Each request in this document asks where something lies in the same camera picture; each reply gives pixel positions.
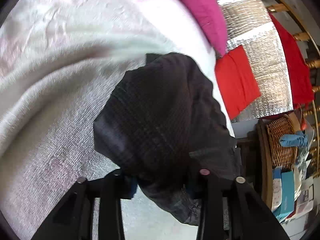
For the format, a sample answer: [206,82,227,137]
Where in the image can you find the light blue cloth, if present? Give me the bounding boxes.
[279,131,308,147]

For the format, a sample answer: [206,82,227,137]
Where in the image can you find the wooden chair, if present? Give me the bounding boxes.
[262,0,319,128]

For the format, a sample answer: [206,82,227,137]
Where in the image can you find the wicker basket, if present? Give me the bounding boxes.
[265,114,299,168]

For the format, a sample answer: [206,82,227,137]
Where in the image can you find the silver foil insulation sheet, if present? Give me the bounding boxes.
[217,0,293,122]

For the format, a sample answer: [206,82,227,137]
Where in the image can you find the black jacket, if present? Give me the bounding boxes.
[93,53,241,225]

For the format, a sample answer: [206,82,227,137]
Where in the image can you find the magenta pillow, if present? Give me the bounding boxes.
[180,0,227,56]

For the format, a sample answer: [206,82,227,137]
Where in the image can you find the blue and white boxes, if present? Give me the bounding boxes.
[271,167,314,223]

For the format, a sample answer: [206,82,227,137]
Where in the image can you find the white textured bedspread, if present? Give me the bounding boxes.
[0,0,235,240]

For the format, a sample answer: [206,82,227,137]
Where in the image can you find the red cloth on headboard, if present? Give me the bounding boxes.
[269,14,314,109]

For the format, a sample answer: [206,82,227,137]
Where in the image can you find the red square cushion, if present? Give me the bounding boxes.
[215,46,261,119]

